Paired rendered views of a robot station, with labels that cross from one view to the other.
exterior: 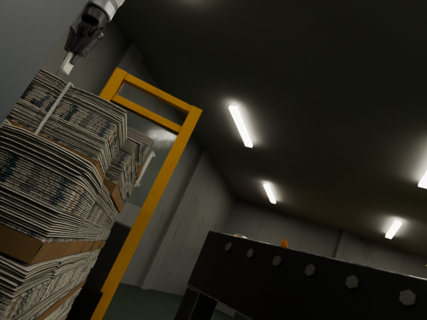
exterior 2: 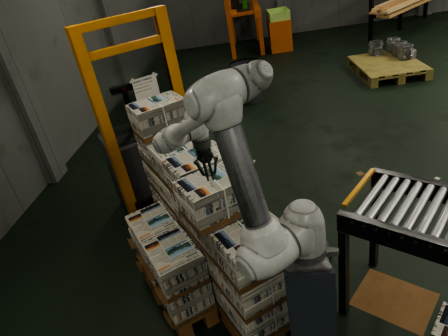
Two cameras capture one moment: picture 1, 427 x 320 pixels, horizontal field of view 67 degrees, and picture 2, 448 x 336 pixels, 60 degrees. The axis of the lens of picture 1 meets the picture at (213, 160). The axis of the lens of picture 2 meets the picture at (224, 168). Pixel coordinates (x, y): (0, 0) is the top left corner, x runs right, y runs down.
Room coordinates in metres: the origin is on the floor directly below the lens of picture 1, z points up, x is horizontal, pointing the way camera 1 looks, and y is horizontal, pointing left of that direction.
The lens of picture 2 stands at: (-0.74, 0.99, 2.17)
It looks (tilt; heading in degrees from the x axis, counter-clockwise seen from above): 29 degrees down; 343
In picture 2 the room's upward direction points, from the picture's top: 10 degrees counter-clockwise
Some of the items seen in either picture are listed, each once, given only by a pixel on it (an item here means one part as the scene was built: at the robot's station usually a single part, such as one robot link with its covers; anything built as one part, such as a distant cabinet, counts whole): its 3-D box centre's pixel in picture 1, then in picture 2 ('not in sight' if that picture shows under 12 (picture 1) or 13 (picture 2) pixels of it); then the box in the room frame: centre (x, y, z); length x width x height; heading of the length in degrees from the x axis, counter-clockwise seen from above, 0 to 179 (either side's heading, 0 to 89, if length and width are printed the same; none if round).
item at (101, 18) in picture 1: (91, 25); (204, 154); (0.94, 0.55, 1.29); 0.08 x 0.07 x 0.09; 70
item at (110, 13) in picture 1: (100, 8); (201, 141); (0.94, 0.56, 1.36); 0.09 x 0.09 x 0.06
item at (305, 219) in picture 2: not in sight; (303, 227); (0.32, 0.38, 1.17); 0.18 x 0.16 x 0.22; 104
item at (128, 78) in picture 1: (158, 94); (117, 19); (2.37, 0.62, 1.82); 0.75 x 0.06 x 0.06; 97
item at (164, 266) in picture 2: not in sight; (170, 266); (1.38, 0.84, 0.30); 0.76 x 0.30 x 0.60; 7
